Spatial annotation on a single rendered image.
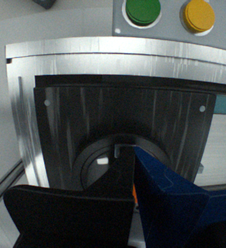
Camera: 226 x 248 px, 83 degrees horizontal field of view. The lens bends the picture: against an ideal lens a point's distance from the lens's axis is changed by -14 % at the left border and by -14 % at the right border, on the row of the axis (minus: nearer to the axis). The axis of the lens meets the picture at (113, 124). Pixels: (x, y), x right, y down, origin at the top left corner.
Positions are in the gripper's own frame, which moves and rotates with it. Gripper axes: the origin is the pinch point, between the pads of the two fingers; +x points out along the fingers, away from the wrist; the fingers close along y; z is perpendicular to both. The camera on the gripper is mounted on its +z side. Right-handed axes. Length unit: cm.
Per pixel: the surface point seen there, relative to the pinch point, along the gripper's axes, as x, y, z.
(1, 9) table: 23.3, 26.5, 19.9
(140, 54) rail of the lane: 14.0, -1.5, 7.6
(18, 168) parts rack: 14.8, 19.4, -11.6
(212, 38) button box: 13.3, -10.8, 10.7
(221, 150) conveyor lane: 17.7, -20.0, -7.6
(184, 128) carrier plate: 12.3, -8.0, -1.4
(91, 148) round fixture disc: 10.3, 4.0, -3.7
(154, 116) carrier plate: 12.3, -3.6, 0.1
